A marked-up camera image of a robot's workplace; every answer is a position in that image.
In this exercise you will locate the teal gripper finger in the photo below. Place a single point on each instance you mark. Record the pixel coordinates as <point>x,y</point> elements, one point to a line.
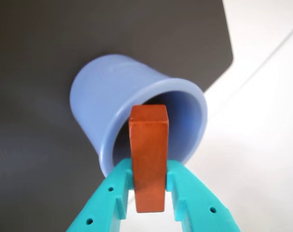
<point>105,200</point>
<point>199,205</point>

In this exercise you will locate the orange wooden block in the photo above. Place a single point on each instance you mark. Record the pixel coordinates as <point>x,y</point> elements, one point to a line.
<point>148,157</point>

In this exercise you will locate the blue plastic cup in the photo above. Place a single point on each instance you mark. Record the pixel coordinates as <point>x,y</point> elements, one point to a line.
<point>105,96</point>

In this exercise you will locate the dark grey rubber mat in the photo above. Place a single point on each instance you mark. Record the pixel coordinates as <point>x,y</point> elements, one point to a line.
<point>40,72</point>

